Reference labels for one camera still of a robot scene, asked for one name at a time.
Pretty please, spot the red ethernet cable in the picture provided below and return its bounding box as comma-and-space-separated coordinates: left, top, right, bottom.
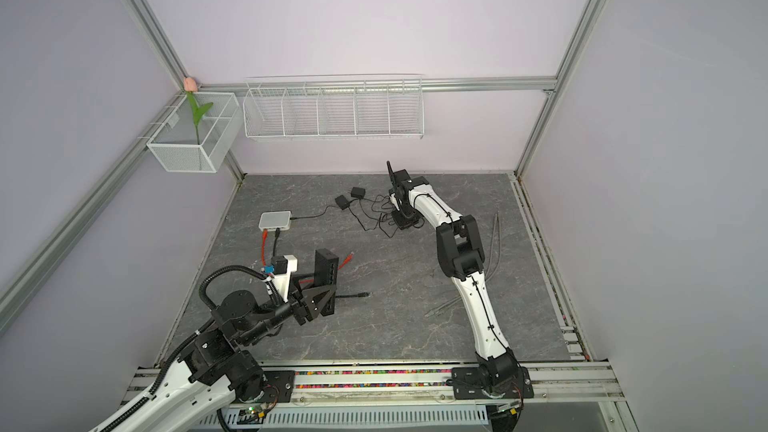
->
260, 229, 355, 286

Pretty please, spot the pink artificial tulip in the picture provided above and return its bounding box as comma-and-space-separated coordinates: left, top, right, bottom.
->
183, 77, 213, 145

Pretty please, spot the black power cable with plug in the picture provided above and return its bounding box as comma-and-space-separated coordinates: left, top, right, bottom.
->
290, 203, 343, 222

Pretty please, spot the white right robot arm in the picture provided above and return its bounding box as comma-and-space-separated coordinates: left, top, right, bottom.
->
387, 166, 533, 401

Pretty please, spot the black power adapter far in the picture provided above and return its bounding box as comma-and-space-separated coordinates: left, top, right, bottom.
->
350, 187, 366, 199

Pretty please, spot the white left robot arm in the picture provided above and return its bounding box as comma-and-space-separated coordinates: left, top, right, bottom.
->
96, 262, 338, 431

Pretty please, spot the white wire wall basket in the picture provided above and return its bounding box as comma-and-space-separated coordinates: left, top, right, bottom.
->
243, 74, 425, 141

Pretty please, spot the black power adapter near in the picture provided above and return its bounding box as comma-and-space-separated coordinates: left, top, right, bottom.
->
334, 195, 351, 210

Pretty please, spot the black ethernet cable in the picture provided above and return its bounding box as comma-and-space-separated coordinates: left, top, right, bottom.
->
272, 229, 371, 300

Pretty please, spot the black power adapter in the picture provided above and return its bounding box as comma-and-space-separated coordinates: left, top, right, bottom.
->
334, 195, 351, 210
350, 187, 366, 199

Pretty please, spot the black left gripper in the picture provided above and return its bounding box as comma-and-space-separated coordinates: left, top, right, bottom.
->
239, 271, 336, 346

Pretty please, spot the white mesh box basket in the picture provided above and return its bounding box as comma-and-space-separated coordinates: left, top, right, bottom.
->
148, 92, 244, 173

